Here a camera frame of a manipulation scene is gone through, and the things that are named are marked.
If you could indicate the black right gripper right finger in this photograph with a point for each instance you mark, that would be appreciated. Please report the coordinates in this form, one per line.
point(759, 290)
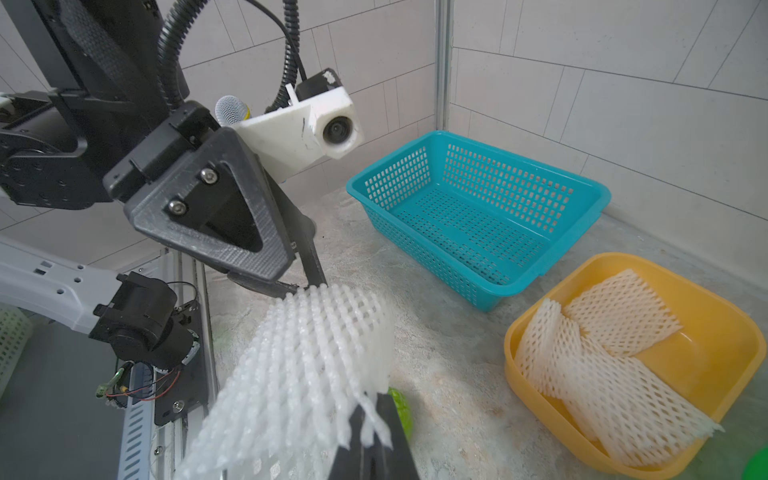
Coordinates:
point(394, 462)

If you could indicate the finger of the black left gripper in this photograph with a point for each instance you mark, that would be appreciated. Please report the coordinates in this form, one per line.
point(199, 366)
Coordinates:
point(301, 231)

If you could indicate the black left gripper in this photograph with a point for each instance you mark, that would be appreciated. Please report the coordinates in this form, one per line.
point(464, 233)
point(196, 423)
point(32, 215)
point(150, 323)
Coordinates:
point(116, 90)

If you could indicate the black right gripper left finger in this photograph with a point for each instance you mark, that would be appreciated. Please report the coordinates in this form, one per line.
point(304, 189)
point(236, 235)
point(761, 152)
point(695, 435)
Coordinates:
point(354, 462)

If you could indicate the green custard apple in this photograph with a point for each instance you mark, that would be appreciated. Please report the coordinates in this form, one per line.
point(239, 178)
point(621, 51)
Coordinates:
point(404, 411)

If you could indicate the pile of foam nets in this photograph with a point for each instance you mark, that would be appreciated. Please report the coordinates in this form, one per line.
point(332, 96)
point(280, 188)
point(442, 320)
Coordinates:
point(585, 355)

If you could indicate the teal plastic basket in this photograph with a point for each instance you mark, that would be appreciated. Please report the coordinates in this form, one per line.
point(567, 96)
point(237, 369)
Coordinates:
point(485, 221)

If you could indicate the left circuit board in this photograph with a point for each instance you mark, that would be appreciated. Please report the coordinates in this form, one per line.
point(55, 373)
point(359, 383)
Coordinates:
point(126, 384)

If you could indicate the white perforated bin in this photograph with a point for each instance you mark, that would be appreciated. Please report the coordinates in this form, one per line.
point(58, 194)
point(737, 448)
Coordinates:
point(15, 330)

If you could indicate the yellow plastic tub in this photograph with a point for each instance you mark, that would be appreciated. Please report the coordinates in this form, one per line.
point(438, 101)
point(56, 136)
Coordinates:
point(710, 362)

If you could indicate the green plastic basket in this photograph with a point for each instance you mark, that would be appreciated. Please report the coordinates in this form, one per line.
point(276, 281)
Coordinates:
point(757, 467)

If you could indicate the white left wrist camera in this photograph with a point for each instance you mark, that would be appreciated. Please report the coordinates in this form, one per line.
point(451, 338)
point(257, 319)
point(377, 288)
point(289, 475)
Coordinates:
point(321, 121)

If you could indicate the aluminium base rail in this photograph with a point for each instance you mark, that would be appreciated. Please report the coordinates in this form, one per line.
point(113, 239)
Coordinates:
point(160, 423)

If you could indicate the aluminium corner post left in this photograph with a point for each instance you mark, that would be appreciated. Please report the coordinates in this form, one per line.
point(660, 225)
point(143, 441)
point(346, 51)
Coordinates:
point(443, 51)

